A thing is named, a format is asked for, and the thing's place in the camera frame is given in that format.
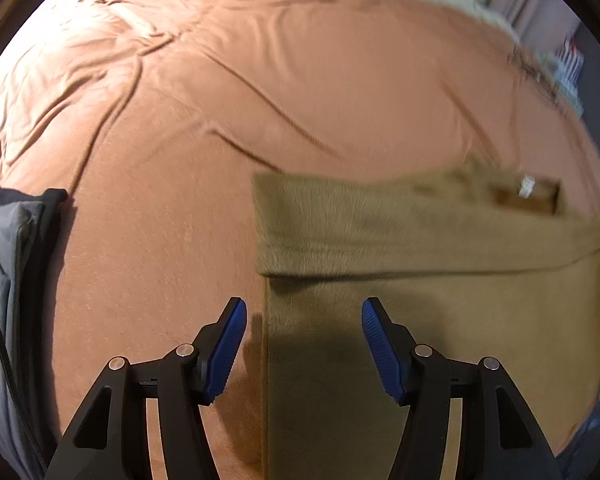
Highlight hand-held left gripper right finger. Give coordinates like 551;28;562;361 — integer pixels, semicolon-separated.
361;297;563;480

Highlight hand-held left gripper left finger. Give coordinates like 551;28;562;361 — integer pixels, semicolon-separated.
45;297;248;480

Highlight olive printed t-shirt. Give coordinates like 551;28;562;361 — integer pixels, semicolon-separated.
252;157;600;480

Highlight grey clothes pile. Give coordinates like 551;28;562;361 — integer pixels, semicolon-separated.
0;187;71;480

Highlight orange blanket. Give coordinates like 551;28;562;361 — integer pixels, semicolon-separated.
0;0;600;480

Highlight striped gift bag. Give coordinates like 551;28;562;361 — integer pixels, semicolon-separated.
555;35;586;111

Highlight thick black cable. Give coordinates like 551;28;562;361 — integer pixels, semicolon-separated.
0;275;46;480

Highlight tangled black cables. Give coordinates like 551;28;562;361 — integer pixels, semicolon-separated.
507;45;566;111

